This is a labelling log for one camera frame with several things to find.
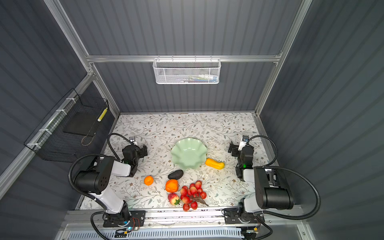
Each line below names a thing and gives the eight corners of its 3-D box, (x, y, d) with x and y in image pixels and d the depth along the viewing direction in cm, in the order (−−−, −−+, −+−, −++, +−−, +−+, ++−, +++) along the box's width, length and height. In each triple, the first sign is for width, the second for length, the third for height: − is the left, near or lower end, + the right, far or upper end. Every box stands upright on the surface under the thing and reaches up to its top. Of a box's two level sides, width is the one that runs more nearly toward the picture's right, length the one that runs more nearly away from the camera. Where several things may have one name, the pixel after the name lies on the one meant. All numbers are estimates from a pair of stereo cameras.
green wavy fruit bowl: (170, 171, 92) (169, 166, 87) (173, 142, 105) (172, 138, 100) (207, 171, 92) (207, 166, 87) (205, 142, 105) (206, 137, 100)
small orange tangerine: (144, 185, 86) (142, 183, 83) (146, 178, 89) (144, 175, 86) (153, 185, 86) (151, 183, 83) (154, 178, 89) (153, 175, 86)
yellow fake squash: (204, 164, 94) (204, 161, 90) (206, 159, 96) (206, 156, 93) (223, 171, 91) (224, 168, 88) (224, 165, 93) (225, 162, 90)
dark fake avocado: (168, 181, 88) (167, 178, 84) (169, 172, 91) (168, 169, 87) (182, 181, 88) (182, 178, 84) (183, 172, 91) (182, 169, 87)
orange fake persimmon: (166, 192, 83) (164, 190, 79) (167, 181, 87) (166, 178, 83) (177, 192, 83) (176, 190, 79) (178, 181, 87) (177, 178, 83)
